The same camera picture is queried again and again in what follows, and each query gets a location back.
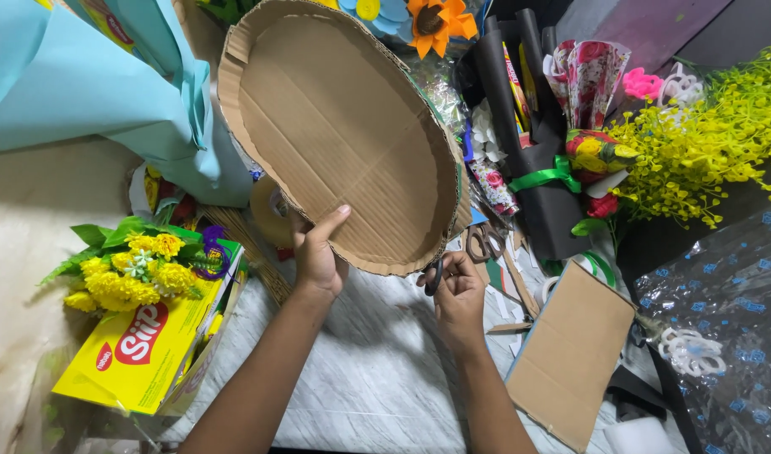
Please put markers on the person's right hand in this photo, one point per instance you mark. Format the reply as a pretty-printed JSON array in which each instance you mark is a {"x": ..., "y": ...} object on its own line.
[{"x": 459, "y": 296}]

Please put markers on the purple ribbon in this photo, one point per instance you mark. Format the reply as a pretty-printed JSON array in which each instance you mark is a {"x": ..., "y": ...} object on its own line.
[{"x": 213, "y": 252}]

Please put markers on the white paper flower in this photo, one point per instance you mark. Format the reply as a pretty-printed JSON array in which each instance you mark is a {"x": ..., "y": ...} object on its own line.
[{"x": 487, "y": 133}]

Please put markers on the yellow-green artificial foliage spray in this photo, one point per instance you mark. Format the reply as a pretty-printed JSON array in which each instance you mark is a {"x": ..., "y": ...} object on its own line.
[{"x": 707, "y": 139}]

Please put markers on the yellow artificial flower bunch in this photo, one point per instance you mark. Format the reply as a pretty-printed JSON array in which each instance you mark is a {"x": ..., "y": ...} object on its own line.
[{"x": 133, "y": 268}]

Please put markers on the yellow cardboard box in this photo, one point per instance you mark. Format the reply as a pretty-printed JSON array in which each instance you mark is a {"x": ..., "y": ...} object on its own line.
[{"x": 152, "y": 343}]

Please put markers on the light blue paper sheet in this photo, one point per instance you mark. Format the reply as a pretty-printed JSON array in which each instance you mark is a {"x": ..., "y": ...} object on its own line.
[{"x": 101, "y": 94}]

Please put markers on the oval cardboard tray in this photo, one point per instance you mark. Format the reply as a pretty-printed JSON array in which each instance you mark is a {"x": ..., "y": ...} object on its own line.
[{"x": 341, "y": 135}]

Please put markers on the rose print wrapping cone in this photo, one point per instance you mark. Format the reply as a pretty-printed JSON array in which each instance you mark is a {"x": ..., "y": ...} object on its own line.
[{"x": 586, "y": 79}]

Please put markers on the colourful floral wrapped bouquet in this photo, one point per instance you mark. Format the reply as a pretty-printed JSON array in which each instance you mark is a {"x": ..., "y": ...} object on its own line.
[{"x": 596, "y": 153}]

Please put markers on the clear tape roll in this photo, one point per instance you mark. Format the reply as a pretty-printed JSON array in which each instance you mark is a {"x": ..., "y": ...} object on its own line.
[{"x": 270, "y": 211}]

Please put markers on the clear blue-print cellophane sheet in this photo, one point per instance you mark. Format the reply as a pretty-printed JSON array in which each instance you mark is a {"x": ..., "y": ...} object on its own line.
[{"x": 726, "y": 328}]

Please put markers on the green ribbon roll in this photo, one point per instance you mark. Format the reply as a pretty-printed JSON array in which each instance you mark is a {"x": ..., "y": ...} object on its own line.
[{"x": 592, "y": 265}]

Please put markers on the orange paper sunflower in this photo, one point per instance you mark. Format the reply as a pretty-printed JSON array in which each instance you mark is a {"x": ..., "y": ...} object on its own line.
[{"x": 437, "y": 22}]

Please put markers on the person's left hand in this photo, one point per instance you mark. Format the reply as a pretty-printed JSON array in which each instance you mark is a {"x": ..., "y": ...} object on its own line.
[{"x": 318, "y": 260}]

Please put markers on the small rose print wrap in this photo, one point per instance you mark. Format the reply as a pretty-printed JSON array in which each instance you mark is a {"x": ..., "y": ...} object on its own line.
[{"x": 494, "y": 187}]

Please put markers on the pink paper flower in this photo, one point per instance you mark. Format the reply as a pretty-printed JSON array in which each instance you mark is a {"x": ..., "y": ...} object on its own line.
[{"x": 642, "y": 84}]

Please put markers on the blue paper flower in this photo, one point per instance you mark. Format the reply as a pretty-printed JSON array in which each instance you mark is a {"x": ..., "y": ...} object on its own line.
[{"x": 376, "y": 14}]

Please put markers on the bundle of brown sticks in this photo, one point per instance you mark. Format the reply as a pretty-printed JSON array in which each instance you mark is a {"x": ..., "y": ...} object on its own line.
[{"x": 249, "y": 249}]

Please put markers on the flat brown cardboard piece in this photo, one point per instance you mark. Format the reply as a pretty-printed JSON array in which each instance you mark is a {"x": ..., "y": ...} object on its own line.
[{"x": 568, "y": 356}]

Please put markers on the red artificial rose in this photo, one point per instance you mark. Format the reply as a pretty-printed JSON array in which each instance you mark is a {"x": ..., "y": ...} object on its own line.
[{"x": 603, "y": 205}]

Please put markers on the person's right fingers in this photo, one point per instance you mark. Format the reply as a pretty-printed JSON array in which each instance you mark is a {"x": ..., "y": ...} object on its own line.
[{"x": 449, "y": 272}]

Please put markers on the black paper roll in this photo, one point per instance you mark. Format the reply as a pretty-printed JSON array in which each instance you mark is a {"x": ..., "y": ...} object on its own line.
[{"x": 530, "y": 139}]

